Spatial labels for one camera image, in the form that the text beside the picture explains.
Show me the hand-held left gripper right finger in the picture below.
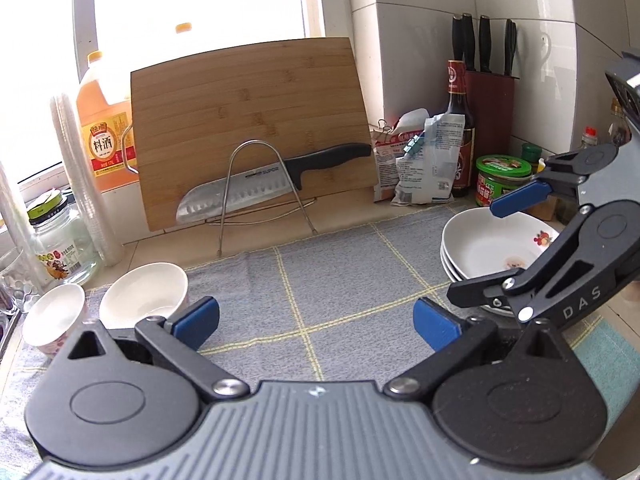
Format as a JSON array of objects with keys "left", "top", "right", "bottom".
[{"left": 382, "top": 296, "right": 576, "bottom": 396}]

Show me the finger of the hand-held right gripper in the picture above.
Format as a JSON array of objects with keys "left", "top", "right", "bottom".
[
  {"left": 489, "top": 142, "right": 623, "bottom": 219},
  {"left": 447, "top": 202, "right": 608, "bottom": 322}
]

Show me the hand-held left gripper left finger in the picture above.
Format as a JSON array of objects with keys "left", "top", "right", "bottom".
[{"left": 65, "top": 296, "right": 251, "bottom": 403}]

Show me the plain white bowl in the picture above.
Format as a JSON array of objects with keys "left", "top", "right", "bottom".
[{"left": 99, "top": 262, "right": 190, "bottom": 332}]

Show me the white bowl with red pattern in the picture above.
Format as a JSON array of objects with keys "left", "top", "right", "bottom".
[{"left": 21, "top": 283, "right": 87, "bottom": 356}]

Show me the green lid sauce jar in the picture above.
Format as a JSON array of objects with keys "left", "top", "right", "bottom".
[{"left": 475, "top": 155, "right": 533, "bottom": 208}]

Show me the green cap bottle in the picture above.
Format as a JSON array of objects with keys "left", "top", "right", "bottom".
[{"left": 521, "top": 142, "right": 543, "bottom": 176}]

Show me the teal cloth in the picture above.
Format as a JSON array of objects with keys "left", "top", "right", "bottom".
[{"left": 570, "top": 317, "right": 640, "bottom": 421}]

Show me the dark red knife block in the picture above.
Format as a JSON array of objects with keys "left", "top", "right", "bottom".
[{"left": 465, "top": 71, "right": 516, "bottom": 161}]

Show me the white printed bag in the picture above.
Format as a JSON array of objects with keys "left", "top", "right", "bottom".
[{"left": 390, "top": 112, "right": 466, "bottom": 207}]

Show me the grey checked mat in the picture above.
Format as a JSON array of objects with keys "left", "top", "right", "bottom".
[{"left": 0, "top": 207, "right": 606, "bottom": 466}]

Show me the dark soy sauce bottle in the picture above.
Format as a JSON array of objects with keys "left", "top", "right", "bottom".
[{"left": 445, "top": 60, "right": 476, "bottom": 198}]

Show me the orange and white bag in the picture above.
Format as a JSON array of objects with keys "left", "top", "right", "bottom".
[{"left": 372, "top": 109, "right": 431, "bottom": 203}]

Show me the glass jar with green lid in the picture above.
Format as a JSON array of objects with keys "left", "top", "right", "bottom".
[{"left": 27, "top": 191, "right": 103, "bottom": 288}]

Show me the textured glass cup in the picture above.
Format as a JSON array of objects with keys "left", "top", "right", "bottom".
[{"left": 0, "top": 247, "right": 38, "bottom": 318}]

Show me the orange cooking wine jug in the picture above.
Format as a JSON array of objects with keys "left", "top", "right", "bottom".
[{"left": 75, "top": 50, "right": 138, "bottom": 193}]

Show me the bamboo cutting board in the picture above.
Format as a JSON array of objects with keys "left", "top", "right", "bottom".
[{"left": 130, "top": 36, "right": 378, "bottom": 233}]

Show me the metal wire rack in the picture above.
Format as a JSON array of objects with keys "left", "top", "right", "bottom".
[{"left": 217, "top": 140, "right": 319, "bottom": 256}]

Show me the clear wall hook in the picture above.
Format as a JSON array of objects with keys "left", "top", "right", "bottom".
[{"left": 536, "top": 30, "right": 555, "bottom": 68}]

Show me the black handled kitchen knife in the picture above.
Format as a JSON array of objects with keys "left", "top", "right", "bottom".
[{"left": 176, "top": 142, "right": 373, "bottom": 225}]

